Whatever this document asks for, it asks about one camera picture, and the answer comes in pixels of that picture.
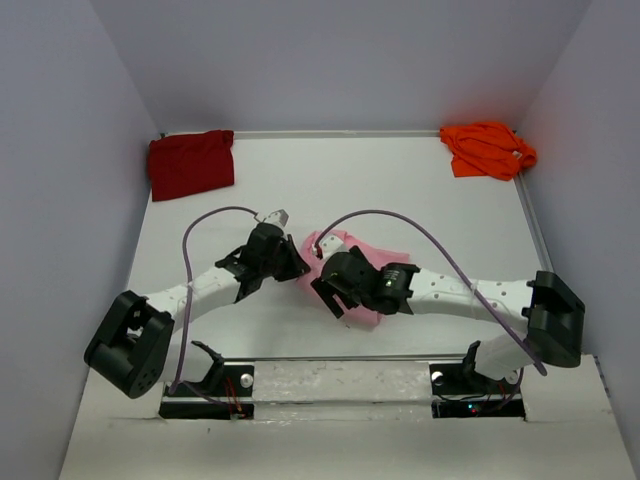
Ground pink t shirt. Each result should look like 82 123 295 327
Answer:
294 228 411 332

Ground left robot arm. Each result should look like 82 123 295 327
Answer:
84 222 310 399

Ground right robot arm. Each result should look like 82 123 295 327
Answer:
311 248 586 392

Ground dark red folded t shirt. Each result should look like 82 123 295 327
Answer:
147 130 235 202

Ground orange t shirt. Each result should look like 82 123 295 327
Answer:
439 122 538 181

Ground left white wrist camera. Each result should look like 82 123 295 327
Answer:
254 209 289 229

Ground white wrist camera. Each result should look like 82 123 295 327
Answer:
254 209 289 229
311 235 348 260

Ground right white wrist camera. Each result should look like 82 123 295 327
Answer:
311 235 348 260

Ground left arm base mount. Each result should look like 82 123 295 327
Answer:
159 341 255 421

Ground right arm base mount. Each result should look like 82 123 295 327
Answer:
429 341 526 419

